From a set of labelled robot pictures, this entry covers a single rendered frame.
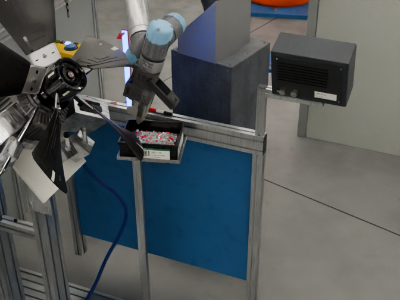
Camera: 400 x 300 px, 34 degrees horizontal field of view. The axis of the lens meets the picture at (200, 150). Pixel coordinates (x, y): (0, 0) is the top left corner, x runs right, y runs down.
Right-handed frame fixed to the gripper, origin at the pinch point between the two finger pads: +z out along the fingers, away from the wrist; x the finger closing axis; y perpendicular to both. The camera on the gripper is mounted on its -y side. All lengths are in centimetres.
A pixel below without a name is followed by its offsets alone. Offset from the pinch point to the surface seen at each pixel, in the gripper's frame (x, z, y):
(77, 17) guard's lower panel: -112, 45, 84
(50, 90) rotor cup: 15.6, -7.0, 25.7
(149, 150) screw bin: -11.9, 19.1, -2.2
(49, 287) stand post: 16, 78, 12
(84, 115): -0.2, 9.0, 20.0
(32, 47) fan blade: 7.5, -12.4, 38.5
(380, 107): -180, 53, -77
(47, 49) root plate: 5.7, -13.0, 34.3
